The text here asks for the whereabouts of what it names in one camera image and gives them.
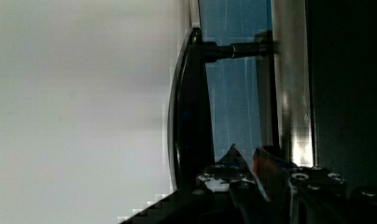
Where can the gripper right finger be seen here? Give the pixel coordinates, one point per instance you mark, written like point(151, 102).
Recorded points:
point(306, 195)

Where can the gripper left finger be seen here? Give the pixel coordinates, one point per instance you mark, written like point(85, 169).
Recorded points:
point(237, 198)

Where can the silver black toaster oven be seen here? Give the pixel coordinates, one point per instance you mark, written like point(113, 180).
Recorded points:
point(298, 77)

